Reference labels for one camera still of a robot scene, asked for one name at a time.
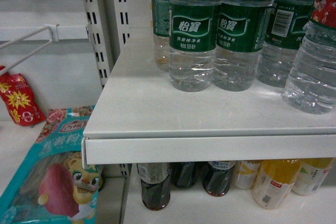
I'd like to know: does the water bottle green label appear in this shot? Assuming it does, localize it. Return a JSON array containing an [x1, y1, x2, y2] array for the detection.
[[283, 0, 335, 114]]

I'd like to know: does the white upper shelf board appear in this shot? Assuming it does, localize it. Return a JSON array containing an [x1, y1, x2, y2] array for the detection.
[[82, 28, 335, 165]]

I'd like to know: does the water bottle front left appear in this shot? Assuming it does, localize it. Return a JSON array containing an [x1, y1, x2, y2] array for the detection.
[[169, 0, 222, 92]]

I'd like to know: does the rear water bottle left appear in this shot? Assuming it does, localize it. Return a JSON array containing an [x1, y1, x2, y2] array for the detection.
[[151, 0, 170, 72]]

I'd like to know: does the white slotted shelf upright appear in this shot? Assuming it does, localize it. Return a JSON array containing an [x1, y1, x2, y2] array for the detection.
[[83, 0, 124, 86]]

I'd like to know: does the dark tea bottle middle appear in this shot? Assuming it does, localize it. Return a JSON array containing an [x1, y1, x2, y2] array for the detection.
[[171, 162, 199, 189]]

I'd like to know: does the dark tea bottle left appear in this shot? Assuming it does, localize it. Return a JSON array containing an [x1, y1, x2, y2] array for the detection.
[[136, 163, 170, 211]]

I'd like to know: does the dark Suntory tea bottle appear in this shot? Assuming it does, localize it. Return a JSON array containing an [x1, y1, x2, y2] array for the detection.
[[202, 161, 236, 197]]

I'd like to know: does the white yellow drink bottle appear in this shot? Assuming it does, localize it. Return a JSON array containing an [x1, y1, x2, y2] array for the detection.
[[232, 160, 262, 189]]

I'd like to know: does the orange juice bottle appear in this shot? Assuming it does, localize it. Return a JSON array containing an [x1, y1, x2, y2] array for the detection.
[[252, 159, 302, 210]]

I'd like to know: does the teal snack noodle bag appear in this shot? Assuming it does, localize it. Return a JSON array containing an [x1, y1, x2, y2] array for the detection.
[[1, 105, 103, 223]]

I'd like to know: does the red snack packet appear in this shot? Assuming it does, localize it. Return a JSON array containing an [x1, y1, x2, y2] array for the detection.
[[1, 72, 46, 126]]

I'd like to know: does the white green drink bottle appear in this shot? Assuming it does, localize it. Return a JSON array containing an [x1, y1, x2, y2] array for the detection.
[[292, 157, 335, 196]]

